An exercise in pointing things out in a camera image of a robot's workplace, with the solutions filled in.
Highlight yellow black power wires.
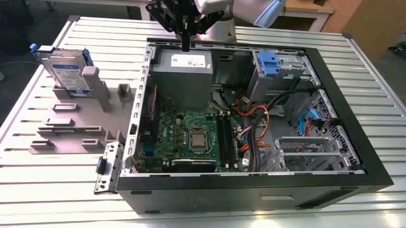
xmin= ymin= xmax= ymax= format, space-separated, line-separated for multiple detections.
xmin=207 ymin=98 xmax=238 ymax=112

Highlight black chair base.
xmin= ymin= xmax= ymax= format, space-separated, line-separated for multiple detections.
xmin=389 ymin=32 xmax=406 ymax=55

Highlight white framed desk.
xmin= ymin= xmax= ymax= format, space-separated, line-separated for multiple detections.
xmin=40 ymin=0 xmax=153 ymax=21

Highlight grey metal drive cage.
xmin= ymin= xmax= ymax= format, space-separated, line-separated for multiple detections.
xmin=247 ymin=49 xmax=320 ymax=105

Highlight silver CPU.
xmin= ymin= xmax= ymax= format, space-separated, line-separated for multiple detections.
xmin=190 ymin=133 xmax=209 ymax=146

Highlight orange black power wire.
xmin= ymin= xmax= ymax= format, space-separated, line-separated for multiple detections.
xmin=310 ymin=117 xmax=344 ymax=131

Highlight black RAM slot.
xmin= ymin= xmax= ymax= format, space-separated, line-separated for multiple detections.
xmin=223 ymin=111 xmax=239 ymax=168
xmin=217 ymin=111 xmax=230 ymax=168

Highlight blue data wire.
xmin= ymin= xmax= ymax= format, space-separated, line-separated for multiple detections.
xmin=298 ymin=110 xmax=321 ymax=138

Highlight green motherboard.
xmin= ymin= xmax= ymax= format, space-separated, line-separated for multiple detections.
xmin=133 ymin=110 xmax=251 ymax=173

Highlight grey metal slot bracket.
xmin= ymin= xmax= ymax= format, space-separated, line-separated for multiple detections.
xmin=94 ymin=141 xmax=126 ymax=195

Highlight orange wire bundle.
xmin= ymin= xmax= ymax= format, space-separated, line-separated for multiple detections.
xmin=237 ymin=105 xmax=273 ymax=152

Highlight black CPU socket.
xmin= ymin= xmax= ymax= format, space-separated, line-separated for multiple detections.
xmin=187 ymin=127 xmax=214 ymax=155

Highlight black cable bundle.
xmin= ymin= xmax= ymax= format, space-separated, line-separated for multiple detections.
xmin=247 ymin=87 xmax=318 ymax=171

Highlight hard disk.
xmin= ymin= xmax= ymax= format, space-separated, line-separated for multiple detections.
xmin=30 ymin=43 xmax=95 ymax=97

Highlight wooden top desk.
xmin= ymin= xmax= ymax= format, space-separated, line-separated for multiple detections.
xmin=284 ymin=6 xmax=337 ymax=33

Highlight blue drive latch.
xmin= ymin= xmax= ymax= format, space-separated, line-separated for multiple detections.
xmin=258 ymin=51 xmax=282 ymax=77

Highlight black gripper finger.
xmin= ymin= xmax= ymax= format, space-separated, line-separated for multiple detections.
xmin=145 ymin=0 xmax=187 ymax=52
xmin=186 ymin=13 xmax=223 ymax=52

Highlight grey power supply unit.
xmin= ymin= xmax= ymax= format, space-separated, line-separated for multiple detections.
xmin=149 ymin=48 xmax=214 ymax=112

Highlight black graphics card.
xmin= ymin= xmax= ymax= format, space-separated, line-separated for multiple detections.
xmin=162 ymin=158 xmax=218 ymax=173

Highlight grey parts rack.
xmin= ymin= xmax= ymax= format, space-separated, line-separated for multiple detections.
xmin=28 ymin=66 xmax=139 ymax=155

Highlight black open PC case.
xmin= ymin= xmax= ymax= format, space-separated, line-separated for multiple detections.
xmin=94 ymin=37 xmax=394 ymax=213

